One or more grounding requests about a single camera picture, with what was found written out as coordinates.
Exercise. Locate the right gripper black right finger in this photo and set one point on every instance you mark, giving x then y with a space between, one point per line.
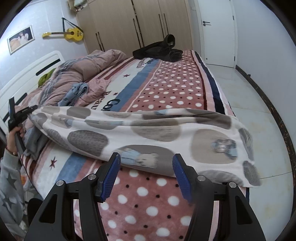
236 219

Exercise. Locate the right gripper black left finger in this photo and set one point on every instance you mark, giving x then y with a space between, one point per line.
70 210

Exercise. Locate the cream patterned fleece pants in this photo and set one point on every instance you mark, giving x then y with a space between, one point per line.
216 145

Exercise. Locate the grey star sleeve forearm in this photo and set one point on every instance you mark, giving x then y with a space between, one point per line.
12 195

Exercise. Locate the black clothing pile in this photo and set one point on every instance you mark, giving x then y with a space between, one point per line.
163 50

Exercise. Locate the person left hand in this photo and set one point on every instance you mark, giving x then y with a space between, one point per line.
11 143

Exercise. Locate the white bed headboard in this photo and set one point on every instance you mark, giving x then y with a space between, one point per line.
25 82

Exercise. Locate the green cloth item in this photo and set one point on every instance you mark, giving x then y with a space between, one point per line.
45 78

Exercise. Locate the pink grey rumpled duvet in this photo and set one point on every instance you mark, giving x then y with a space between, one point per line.
70 72

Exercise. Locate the folded blue garment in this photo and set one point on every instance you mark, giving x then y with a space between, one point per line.
76 91

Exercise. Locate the pink plaid folded garment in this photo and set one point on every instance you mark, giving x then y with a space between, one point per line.
96 87

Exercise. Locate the striped dotted plush blanket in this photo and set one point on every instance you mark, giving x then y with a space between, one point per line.
142 205

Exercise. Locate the yellow toy guitar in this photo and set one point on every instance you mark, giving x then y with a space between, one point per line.
73 34

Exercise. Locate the beige wooden wardrobe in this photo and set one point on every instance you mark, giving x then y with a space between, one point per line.
129 25

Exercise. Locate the white door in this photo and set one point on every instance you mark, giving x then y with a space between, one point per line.
219 32

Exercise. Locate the framed wall photo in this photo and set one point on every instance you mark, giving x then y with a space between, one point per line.
20 39

